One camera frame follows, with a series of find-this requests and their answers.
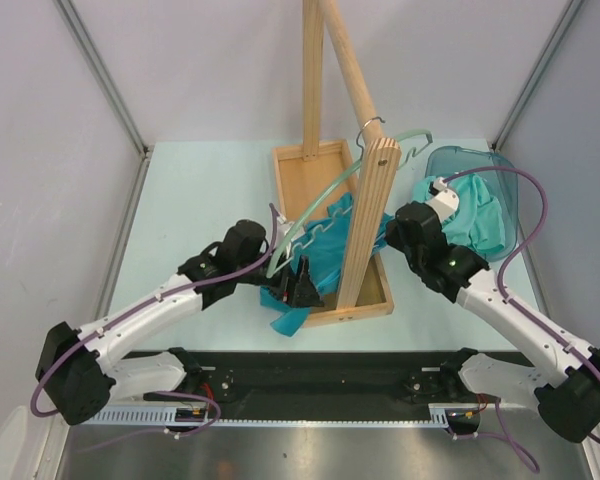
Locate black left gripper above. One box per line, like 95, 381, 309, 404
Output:
235, 244, 324, 308

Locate dark teal t shirt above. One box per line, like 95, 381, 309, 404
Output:
258, 192, 396, 337

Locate light teal t shirt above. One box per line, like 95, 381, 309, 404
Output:
442, 174, 507, 261

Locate pale green plastic hanger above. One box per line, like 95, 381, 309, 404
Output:
265, 115, 434, 276

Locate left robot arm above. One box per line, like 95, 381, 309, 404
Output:
30, 219, 323, 426

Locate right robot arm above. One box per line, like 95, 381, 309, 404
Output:
386, 202, 600, 443

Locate wooden clothes rack stand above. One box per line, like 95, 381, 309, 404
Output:
273, 1, 401, 327

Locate translucent teal plastic bin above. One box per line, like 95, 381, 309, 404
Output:
414, 146, 518, 262

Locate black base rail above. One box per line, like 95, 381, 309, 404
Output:
114, 349, 531, 421

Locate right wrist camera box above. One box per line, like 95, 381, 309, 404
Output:
426, 177, 460, 222

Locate white slotted cable duct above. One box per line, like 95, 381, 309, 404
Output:
86, 402, 476, 429

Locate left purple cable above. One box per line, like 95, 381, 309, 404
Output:
31, 202, 225, 444

